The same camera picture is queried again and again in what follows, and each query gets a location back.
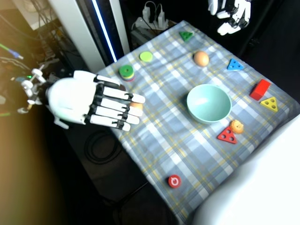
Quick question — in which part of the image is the white pillar with blue light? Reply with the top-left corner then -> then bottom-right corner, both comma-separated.
48,0 -> 131,73

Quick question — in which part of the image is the red triangle block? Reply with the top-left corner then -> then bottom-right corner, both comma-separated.
217,126 -> 238,144

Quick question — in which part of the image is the blue triangle block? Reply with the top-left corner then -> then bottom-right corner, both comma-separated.
226,58 -> 244,71

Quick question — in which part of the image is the black coiled cable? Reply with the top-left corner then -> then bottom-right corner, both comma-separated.
84,130 -> 123,165

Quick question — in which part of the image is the yellow triangle block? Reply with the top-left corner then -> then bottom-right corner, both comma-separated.
260,96 -> 279,113

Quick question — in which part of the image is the white plug charger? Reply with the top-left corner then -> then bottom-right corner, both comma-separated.
142,1 -> 156,23
156,4 -> 168,28

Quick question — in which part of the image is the white robot body shell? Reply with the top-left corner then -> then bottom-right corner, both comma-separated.
192,112 -> 300,225

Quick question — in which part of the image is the green triangle block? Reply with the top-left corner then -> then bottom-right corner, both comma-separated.
179,30 -> 194,43

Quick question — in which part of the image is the orange lion toy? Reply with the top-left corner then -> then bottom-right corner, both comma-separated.
229,119 -> 244,135

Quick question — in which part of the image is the red round button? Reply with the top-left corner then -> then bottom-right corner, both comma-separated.
167,174 -> 181,189

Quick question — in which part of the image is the red rectangular block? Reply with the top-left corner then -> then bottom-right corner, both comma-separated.
249,79 -> 271,101

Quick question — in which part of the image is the light green disc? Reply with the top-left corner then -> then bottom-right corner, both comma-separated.
139,51 -> 153,63

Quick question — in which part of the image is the green cable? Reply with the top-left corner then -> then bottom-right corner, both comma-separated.
0,43 -> 24,60

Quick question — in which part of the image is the white power strip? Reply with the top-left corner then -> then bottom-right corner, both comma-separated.
133,16 -> 170,30

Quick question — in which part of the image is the mint green bowl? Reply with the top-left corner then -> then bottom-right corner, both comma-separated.
186,83 -> 233,124

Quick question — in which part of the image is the blue plaid cloth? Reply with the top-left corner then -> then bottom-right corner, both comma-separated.
97,20 -> 300,225

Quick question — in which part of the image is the coloured ring stack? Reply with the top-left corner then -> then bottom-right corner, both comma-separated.
119,64 -> 135,82

